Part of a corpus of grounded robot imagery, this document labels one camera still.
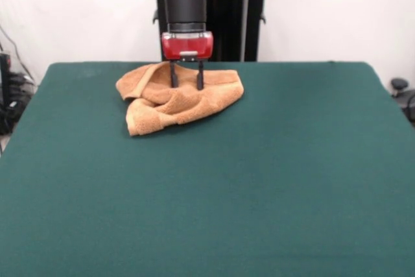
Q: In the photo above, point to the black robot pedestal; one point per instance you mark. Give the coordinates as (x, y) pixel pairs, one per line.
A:
(227, 14)

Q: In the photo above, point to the dark green table cloth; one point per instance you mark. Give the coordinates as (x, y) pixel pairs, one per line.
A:
(207, 192)

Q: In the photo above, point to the orange terry towel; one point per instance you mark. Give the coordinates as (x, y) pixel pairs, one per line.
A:
(194, 105)

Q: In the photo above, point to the black electronics box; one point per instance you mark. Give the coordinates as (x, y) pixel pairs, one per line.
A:
(4, 72)

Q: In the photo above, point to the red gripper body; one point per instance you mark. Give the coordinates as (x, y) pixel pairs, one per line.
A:
(186, 46)

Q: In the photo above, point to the black chair base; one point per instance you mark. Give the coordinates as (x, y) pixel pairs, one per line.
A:
(402, 86)

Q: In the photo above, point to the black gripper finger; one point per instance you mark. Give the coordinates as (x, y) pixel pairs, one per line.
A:
(174, 77)
(200, 79)

